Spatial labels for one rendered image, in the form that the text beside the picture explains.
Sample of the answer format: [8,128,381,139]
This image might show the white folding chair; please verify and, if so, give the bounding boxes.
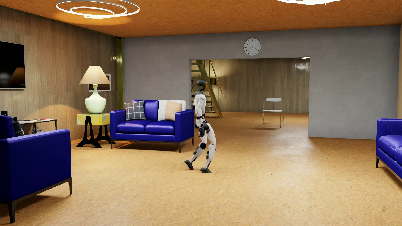
[262,97,285,128]

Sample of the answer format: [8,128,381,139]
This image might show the white humanoid robot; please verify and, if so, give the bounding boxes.
[184,80,217,174]

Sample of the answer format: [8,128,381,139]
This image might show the beige cushion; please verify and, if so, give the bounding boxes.
[164,100,183,122]

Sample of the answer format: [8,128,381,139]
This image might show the wooden staircase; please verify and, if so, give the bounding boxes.
[191,60,223,118]

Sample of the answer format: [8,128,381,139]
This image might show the white cushion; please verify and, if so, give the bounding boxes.
[157,99,187,122]

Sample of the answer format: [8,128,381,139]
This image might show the blue two-seat sofa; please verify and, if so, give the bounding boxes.
[110,99,195,153]

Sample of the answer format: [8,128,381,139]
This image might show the grey plaid cushion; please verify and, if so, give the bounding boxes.
[124,100,147,121]

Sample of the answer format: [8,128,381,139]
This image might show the pale green table lamp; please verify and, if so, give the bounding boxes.
[79,65,111,114]

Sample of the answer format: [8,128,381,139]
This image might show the yellow side table black legs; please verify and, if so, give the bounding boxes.
[76,113,115,149]

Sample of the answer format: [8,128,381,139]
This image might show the white ceiling light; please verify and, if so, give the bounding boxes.
[276,0,344,5]

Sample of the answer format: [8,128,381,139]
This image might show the low dark console table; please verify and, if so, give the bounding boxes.
[18,118,58,134]

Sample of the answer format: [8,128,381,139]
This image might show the blue armchair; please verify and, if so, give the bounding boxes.
[0,115,73,223]

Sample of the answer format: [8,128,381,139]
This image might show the dark striped cushion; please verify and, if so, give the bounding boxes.
[12,117,24,137]

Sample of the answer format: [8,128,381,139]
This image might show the blue sofa with dark legs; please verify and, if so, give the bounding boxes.
[376,118,402,182]

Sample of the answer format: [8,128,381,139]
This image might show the round white wall clock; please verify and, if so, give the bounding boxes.
[243,38,261,56]

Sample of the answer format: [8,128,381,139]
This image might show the framed wall picture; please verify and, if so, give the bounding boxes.
[88,74,112,92]

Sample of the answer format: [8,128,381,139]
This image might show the ring ceiling light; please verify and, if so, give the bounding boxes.
[55,0,140,20]

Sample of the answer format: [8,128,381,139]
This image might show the black wall television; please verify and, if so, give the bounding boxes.
[0,41,26,90]

